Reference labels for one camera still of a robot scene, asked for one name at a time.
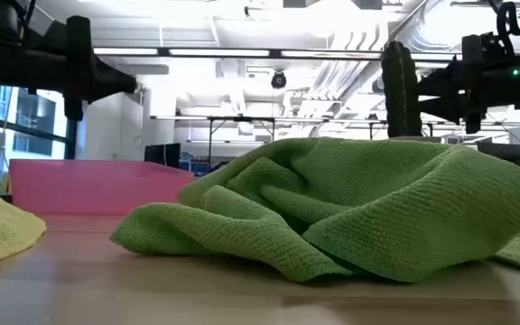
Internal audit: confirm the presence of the black round ceiling camera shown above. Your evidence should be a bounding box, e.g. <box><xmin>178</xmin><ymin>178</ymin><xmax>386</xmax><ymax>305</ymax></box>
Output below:
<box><xmin>270</xmin><ymin>70</ymin><xmax>288</xmax><ymax>90</ymax></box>

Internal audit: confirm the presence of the dark green cactus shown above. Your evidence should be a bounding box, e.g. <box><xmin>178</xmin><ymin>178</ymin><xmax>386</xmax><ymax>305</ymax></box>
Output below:
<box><xmin>380</xmin><ymin>40</ymin><xmax>423</xmax><ymax>139</ymax></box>

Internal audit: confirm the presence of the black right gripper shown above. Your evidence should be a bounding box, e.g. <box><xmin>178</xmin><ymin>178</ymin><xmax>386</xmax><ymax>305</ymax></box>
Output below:
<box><xmin>417</xmin><ymin>31</ymin><xmax>520</xmax><ymax>135</ymax></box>

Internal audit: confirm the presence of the pink plastic basket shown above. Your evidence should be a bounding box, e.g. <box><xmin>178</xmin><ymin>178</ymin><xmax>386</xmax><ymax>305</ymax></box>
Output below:
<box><xmin>9</xmin><ymin>158</ymin><xmax>196</xmax><ymax>217</ymax></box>

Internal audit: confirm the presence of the dark framed window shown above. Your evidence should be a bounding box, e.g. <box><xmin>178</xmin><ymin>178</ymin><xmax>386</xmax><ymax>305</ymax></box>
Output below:
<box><xmin>0</xmin><ymin>83</ymin><xmax>79</xmax><ymax>189</ymax></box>

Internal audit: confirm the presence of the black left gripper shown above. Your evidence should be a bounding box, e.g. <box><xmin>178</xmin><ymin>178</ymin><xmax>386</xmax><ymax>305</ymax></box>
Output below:
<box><xmin>15</xmin><ymin>14</ymin><xmax>137</xmax><ymax>122</ymax></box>

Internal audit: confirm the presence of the black computer monitor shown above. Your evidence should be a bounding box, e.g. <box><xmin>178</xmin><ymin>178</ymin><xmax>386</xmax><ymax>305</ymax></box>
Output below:
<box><xmin>144</xmin><ymin>143</ymin><xmax>182</xmax><ymax>169</ymax></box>
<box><xmin>476</xmin><ymin>142</ymin><xmax>520</xmax><ymax>166</ymax></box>

